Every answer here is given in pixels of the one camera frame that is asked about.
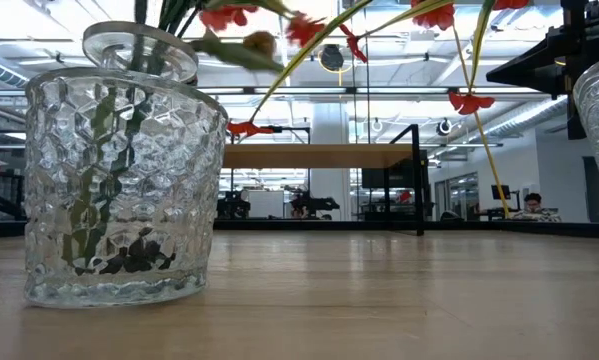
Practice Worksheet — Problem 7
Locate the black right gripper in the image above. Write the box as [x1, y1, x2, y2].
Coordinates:
[486, 0, 599, 142]

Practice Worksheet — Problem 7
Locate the red artificial flower spray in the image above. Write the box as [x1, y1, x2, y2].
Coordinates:
[133, 0, 375, 139]
[338, 0, 531, 221]

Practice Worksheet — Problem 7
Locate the pink yellow artificial tulip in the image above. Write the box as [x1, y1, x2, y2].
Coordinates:
[188, 29, 286, 74]

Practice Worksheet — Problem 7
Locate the seated person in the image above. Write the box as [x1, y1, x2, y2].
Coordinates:
[510, 192, 563, 223]

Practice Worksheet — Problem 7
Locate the wooden shelf with black frame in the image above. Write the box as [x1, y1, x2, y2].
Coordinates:
[222, 123, 426, 237]

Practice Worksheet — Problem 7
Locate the black metal table frame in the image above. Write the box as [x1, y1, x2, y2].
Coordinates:
[0, 218, 599, 240]

